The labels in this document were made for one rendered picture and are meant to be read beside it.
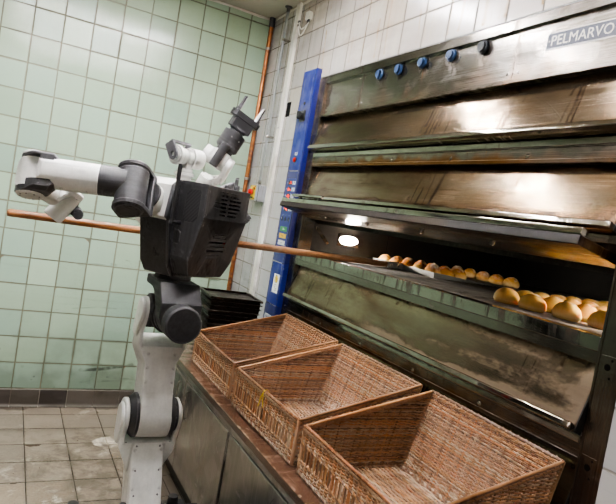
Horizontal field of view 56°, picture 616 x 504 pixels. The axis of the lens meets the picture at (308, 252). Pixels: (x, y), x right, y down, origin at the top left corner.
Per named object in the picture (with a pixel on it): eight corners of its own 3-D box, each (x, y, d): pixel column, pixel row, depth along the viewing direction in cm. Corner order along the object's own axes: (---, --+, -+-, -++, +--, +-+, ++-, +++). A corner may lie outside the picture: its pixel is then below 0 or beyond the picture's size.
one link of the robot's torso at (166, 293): (201, 346, 177) (210, 289, 176) (159, 344, 171) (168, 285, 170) (177, 324, 202) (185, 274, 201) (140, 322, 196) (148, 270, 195)
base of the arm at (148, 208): (130, 227, 177) (159, 219, 172) (98, 208, 167) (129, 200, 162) (136, 185, 183) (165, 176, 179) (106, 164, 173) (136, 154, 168)
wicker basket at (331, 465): (419, 466, 200) (433, 388, 199) (550, 565, 150) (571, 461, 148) (292, 471, 179) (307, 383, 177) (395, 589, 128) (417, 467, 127)
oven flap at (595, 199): (305, 201, 306) (322, 168, 308) (617, 235, 147) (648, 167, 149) (298, 197, 304) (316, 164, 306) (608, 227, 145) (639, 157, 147)
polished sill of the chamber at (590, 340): (305, 259, 311) (307, 252, 311) (613, 353, 151) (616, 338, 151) (295, 258, 308) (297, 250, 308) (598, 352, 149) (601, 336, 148)
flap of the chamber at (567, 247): (279, 205, 299) (311, 218, 309) (577, 244, 141) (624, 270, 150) (280, 200, 300) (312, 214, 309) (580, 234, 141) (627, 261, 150)
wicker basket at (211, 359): (279, 364, 306) (288, 312, 304) (330, 401, 256) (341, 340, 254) (189, 360, 284) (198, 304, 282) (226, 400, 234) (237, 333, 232)
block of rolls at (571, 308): (597, 312, 232) (600, 299, 232) (728, 344, 190) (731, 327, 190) (485, 299, 204) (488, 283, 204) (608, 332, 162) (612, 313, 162)
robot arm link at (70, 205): (41, 206, 198) (40, 209, 188) (63, 183, 200) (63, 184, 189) (68, 228, 202) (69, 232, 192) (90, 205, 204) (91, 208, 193)
